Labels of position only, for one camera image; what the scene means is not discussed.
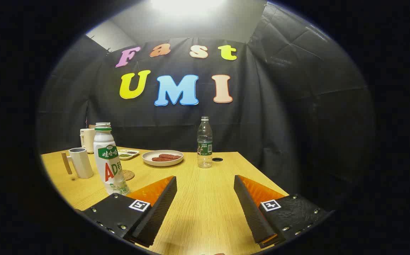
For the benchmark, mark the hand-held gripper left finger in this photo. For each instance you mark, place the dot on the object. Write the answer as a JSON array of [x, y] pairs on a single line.
[[157, 216]]

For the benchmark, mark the white divided condiment dish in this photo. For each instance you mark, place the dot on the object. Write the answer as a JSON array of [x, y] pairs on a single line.
[[128, 154]]

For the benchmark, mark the round cork coaster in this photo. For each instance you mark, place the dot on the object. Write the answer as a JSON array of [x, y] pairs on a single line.
[[130, 175]]

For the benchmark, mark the white juice bottle green label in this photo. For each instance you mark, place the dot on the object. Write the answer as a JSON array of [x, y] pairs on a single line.
[[107, 168]]

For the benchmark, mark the black backdrop cloth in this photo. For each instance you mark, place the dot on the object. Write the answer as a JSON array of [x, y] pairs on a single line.
[[279, 124]]

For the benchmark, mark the bright ceiling light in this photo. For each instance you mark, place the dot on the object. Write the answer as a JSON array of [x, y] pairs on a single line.
[[187, 5]]

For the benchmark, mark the wooden table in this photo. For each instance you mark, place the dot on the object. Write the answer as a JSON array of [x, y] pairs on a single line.
[[204, 198]]

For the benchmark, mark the small black round cap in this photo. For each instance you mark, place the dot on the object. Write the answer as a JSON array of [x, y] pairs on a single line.
[[217, 159]]

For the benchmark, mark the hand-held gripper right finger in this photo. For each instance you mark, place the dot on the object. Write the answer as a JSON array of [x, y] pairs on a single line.
[[252, 212]]

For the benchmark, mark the cream toaster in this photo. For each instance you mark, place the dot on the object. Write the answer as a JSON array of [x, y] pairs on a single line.
[[88, 140]]

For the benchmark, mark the red-brown meat slice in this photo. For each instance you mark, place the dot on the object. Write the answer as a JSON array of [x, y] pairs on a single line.
[[162, 159], [171, 156]]

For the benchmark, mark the white round plate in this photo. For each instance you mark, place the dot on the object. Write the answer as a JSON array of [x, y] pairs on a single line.
[[162, 163]]

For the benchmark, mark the clear plastic water bottle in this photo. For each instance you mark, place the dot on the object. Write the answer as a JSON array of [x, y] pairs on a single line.
[[204, 141]]

